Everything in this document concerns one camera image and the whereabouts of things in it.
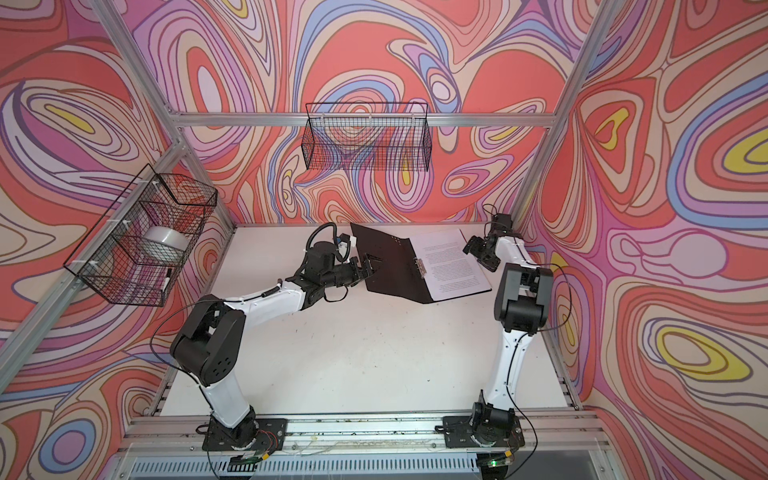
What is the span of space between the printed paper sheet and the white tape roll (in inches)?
29.0

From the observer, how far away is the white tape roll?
72cm

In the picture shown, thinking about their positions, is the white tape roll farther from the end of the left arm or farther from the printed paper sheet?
the printed paper sheet

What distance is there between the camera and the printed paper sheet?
1.03 meters

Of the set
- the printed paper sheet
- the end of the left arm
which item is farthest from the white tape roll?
the printed paper sheet
